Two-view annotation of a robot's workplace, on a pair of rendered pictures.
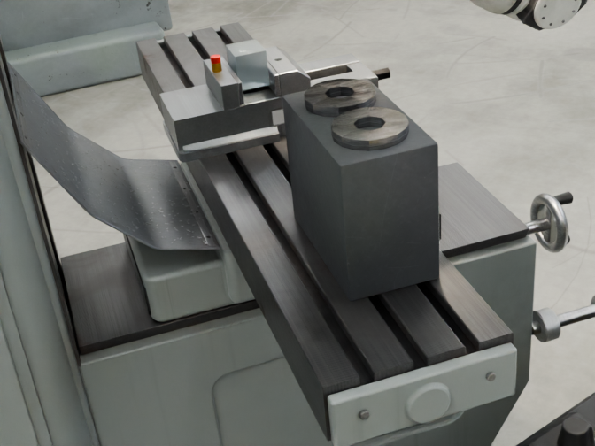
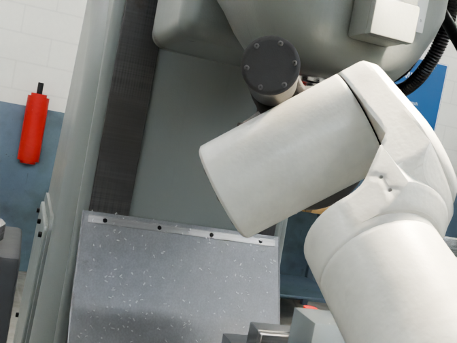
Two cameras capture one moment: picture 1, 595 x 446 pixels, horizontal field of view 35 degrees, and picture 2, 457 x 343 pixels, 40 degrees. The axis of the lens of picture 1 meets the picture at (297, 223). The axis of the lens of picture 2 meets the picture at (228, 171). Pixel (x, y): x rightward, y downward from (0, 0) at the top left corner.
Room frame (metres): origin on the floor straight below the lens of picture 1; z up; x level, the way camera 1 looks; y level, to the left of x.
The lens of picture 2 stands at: (1.26, -0.58, 1.24)
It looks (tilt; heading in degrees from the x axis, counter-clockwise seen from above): 3 degrees down; 87
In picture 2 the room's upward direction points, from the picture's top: 11 degrees clockwise
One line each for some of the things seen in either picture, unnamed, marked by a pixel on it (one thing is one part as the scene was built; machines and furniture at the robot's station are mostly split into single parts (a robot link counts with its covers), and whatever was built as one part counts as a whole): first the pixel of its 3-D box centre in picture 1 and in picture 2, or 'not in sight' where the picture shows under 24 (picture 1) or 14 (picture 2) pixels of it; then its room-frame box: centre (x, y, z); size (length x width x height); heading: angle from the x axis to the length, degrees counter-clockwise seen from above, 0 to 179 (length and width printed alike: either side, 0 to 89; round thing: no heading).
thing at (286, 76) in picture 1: (282, 70); not in sight; (1.44, 0.00, 1.03); 0.12 x 0.06 x 0.04; 15
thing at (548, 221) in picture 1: (532, 226); not in sight; (1.49, -0.45, 0.64); 0.16 x 0.12 x 0.12; 105
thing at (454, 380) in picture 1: (269, 163); not in sight; (1.36, 0.04, 0.90); 1.24 x 0.23 x 0.08; 15
